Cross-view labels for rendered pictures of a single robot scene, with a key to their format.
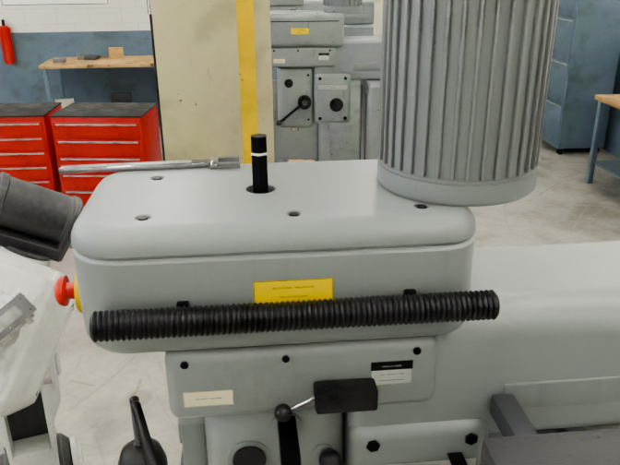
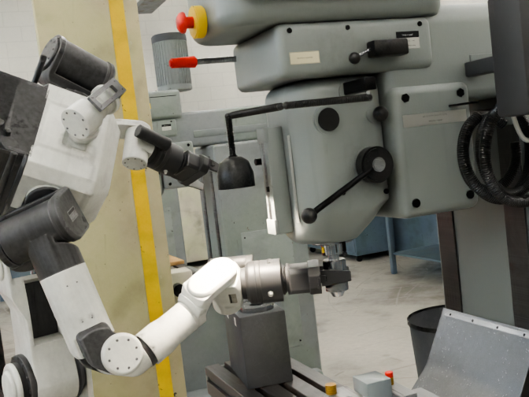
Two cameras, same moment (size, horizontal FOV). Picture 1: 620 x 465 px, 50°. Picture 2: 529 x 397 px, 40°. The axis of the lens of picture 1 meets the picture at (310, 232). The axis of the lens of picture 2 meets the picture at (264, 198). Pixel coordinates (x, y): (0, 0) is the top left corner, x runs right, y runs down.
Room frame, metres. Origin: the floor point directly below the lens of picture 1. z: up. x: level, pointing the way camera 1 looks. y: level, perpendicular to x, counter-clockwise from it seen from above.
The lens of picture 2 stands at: (-0.57, 0.60, 1.51)
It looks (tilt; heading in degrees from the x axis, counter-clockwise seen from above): 4 degrees down; 343
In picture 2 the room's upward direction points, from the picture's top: 7 degrees counter-clockwise
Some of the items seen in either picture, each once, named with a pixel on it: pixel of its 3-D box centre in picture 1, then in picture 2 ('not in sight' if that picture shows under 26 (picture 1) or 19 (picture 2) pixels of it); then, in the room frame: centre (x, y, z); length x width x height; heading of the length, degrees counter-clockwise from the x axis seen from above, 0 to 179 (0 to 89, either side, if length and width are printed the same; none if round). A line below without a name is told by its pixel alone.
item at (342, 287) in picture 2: not in sight; (335, 276); (0.80, 0.06, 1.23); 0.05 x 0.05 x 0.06
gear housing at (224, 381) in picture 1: (296, 330); (330, 56); (0.80, 0.02, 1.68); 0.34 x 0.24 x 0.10; 95
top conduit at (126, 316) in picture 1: (298, 314); not in sight; (0.65, 0.01, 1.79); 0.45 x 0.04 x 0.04; 95
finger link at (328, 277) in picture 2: not in sight; (335, 277); (0.77, 0.07, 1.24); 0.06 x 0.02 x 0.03; 70
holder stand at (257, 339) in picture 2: not in sight; (256, 337); (1.27, 0.12, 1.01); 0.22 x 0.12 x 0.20; 177
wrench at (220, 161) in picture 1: (150, 165); not in sight; (0.89, 0.22, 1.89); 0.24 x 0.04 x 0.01; 98
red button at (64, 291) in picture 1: (68, 290); (185, 22); (0.77, 0.31, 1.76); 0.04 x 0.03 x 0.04; 5
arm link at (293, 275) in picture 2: not in sight; (290, 280); (0.83, 0.15, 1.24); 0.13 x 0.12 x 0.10; 161
